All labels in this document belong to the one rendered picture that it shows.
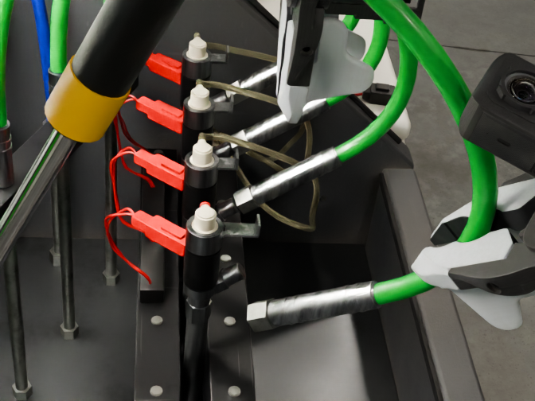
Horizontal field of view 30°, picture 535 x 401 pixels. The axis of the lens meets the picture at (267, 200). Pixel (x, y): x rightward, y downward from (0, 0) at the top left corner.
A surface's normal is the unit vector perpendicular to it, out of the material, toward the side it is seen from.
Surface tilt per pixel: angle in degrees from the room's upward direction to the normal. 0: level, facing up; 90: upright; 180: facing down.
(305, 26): 81
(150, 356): 0
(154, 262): 0
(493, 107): 15
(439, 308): 0
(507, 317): 102
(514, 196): 47
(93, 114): 97
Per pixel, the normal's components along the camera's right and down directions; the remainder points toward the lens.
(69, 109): -0.33, 0.45
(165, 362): 0.10, -0.76
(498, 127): -0.50, 0.65
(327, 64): 0.07, 0.69
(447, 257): -0.62, -0.72
